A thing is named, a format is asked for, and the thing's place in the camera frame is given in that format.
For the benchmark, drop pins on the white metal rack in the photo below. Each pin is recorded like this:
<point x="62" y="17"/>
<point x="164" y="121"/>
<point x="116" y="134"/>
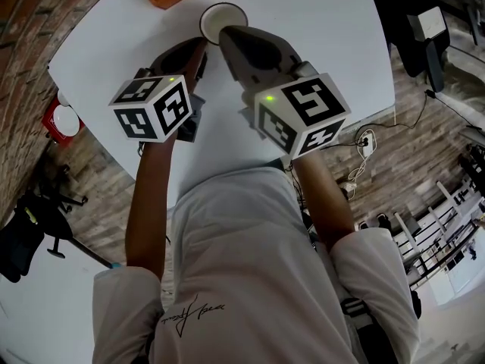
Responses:
<point x="443" y="192"/>

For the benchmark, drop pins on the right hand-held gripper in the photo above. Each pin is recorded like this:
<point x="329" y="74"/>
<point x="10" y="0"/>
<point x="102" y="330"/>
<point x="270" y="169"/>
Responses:
<point x="303" y="112"/>

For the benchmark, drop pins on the white box on chair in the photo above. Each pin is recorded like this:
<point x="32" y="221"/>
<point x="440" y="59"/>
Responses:
<point x="428" y="23"/>

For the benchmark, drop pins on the person's left forearm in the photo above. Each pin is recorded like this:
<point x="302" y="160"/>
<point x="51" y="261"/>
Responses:
<point x="149" y="211"/>

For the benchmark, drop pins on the white and blue mug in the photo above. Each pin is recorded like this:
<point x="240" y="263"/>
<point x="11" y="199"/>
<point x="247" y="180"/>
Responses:
<point x="63" y="98"/>

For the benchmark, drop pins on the person's white shirt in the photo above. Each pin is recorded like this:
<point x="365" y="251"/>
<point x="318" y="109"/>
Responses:
<point x="242" y="264"/>

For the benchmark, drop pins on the white round plate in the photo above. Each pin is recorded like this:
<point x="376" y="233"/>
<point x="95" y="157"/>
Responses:
<point x="65" y="120"/>

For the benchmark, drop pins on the person's right forearm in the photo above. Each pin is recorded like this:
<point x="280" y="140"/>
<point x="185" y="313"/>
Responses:
<point x="322" y="203"/>

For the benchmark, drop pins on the yellow-green marker pen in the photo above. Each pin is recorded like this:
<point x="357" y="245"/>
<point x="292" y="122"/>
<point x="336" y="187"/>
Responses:
<point x="31" y="216"/>

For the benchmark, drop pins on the black office chair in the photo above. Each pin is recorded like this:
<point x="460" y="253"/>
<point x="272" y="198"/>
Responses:
<point x="19" y="241"/>
<point x="432" y="63"/>

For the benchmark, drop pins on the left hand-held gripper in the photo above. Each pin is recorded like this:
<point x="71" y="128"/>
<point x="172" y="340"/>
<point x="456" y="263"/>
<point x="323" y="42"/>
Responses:
<point x="136" y="120"/>

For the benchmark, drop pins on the white cup with leaf print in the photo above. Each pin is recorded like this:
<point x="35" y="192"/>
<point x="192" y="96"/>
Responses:
<point x="221" y="19"/>

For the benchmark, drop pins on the white power strip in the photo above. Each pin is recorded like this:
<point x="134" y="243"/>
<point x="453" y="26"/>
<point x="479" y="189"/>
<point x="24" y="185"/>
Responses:
<point x="367" y="144"/>

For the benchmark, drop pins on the red fire equipment box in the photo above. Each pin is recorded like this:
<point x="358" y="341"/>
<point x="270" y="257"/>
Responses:
<point x="62" y="140"/>

